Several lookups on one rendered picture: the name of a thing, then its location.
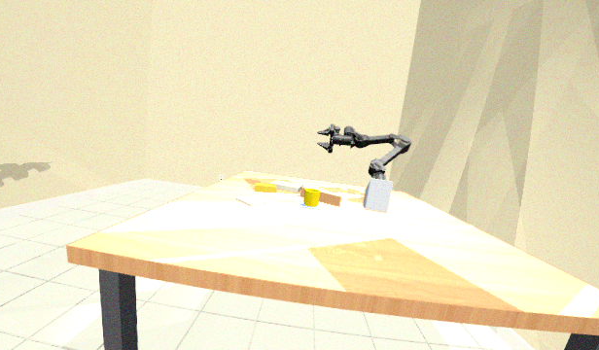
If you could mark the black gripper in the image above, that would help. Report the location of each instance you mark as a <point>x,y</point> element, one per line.
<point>337,139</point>

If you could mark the yellow flat block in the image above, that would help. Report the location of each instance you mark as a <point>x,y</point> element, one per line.
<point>269,188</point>

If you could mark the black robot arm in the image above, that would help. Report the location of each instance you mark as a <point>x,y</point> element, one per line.
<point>353,138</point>

